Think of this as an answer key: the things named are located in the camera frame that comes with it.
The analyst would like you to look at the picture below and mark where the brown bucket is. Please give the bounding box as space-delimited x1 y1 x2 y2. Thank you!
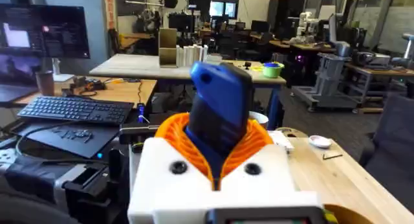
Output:
323 203 368 224

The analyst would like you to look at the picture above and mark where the white cup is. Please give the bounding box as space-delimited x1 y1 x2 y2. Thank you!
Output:
248 111 270 130

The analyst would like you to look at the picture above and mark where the black desk mat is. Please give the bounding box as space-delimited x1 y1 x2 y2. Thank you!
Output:
17 122 121 159

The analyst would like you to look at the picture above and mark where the row of white blocks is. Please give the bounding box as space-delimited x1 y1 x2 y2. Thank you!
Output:
175 44 210 68

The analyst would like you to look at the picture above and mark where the grey metal cart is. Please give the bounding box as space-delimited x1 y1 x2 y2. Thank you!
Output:
290 52 359 113

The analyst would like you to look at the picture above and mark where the black hub box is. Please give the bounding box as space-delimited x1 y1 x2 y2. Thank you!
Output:
118 122 160 145

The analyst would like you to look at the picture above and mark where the dark chair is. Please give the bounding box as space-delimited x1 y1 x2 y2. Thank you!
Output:
358 93 414 214

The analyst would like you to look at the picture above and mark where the small white dish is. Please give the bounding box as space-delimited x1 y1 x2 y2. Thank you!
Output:
308 135 333 150

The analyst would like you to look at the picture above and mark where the green bowl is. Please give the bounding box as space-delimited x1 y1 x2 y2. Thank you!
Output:
262 62 286 79

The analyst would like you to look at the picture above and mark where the black keyboard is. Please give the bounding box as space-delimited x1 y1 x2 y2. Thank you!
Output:
17 95 135 126

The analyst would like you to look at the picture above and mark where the wooden desk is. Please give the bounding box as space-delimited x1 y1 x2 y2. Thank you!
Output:
12 76 158 109

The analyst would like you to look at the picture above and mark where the white work table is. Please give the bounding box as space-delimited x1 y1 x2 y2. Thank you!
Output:
88 53 288 131

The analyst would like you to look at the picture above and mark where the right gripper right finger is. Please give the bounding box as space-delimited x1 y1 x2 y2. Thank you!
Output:
219 118 298 194

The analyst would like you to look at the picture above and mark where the cardboard box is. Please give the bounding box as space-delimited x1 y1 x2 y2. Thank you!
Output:
158 27 179 69

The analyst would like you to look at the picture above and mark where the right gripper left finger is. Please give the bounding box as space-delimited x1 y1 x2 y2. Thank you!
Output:
127 112 216 224

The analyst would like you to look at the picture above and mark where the computer monitor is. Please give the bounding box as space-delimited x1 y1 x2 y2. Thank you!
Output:
0 3 91 60

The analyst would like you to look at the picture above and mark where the open laptop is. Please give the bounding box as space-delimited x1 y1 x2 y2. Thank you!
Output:
0 53 45 106

